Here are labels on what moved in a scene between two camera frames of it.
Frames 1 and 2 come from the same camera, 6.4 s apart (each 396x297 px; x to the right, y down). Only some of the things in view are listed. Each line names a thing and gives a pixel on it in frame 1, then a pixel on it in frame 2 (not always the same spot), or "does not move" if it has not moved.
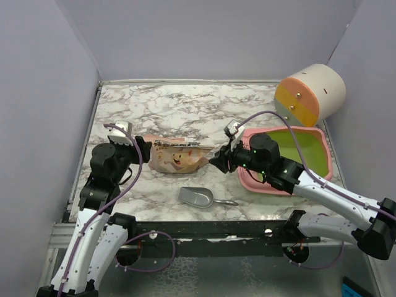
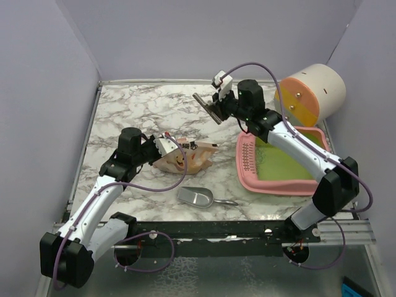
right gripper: (228, 158) to (218, 105)
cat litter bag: (175, 155) does not move
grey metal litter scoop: (200, 197) does not move
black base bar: (214, 239) does not move
